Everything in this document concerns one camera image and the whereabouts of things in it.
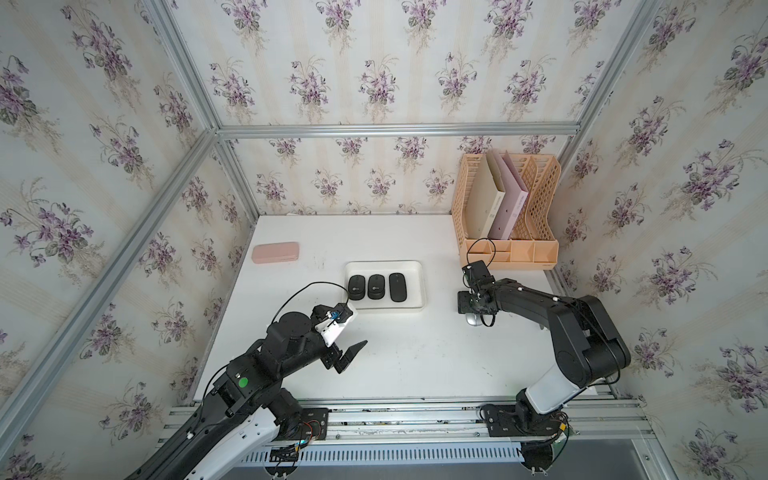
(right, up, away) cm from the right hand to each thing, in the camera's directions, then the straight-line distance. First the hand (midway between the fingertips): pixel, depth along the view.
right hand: (473, 305), depth 95 cm
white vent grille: (-29, -30, -25) cm, 49 cm away
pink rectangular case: (-68, +17, +10) cm, 71 cm away
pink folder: (+10, +35, -8) cm, 37 cm away
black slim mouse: (-25, +6, +3) cm, 25 cm away
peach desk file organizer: (+22, +20, +6) cm, 31 cm away
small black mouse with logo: (-38, +6, 0) cm, 39 cm away
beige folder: (+6, +37, +6) cm, 38 cm away
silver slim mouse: (-1, -4, -4) cm, 6 cm away
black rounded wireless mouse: (-32, +6, 0) cm, 32 cm away
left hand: (-35, 0, -28) cm, 45 cm away
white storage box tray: (-18, +6, +5) cm, 20 cm away
